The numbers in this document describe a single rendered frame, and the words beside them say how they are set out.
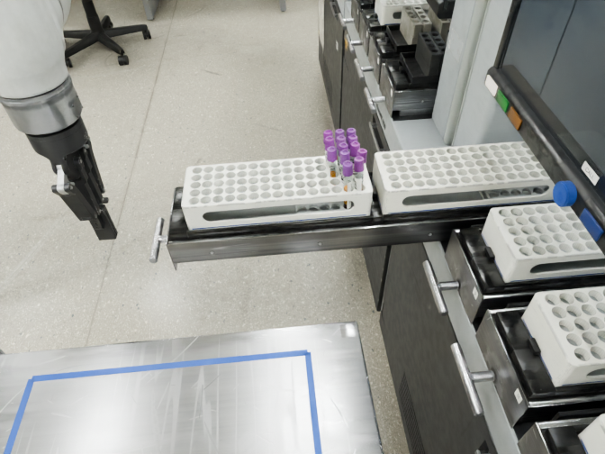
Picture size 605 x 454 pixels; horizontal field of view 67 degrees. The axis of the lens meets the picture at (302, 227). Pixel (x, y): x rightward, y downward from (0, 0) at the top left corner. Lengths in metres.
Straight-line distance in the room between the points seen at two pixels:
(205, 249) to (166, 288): 1.00
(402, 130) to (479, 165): 0.31
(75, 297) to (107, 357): 1.21
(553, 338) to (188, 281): 1.35
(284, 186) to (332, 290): 0.96
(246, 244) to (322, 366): 0.26
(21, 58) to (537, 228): 0.70
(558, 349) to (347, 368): 0.24
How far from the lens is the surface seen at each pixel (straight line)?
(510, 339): 0.66
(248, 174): 0.77
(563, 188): 0.60
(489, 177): 0.80
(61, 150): 0.71
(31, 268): 2.04
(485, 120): 0.87
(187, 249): 0.77
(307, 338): 0.61
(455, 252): 0.77
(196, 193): 0.76
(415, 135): 1.08
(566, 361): 0.61
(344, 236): 0.76
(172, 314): 1.68
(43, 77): 0.66
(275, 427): 0.56
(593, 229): 0.58
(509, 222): 0.74
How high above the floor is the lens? 1.35
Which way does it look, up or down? 47 degrees down
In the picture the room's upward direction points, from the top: 2 degrees counter-clockwise
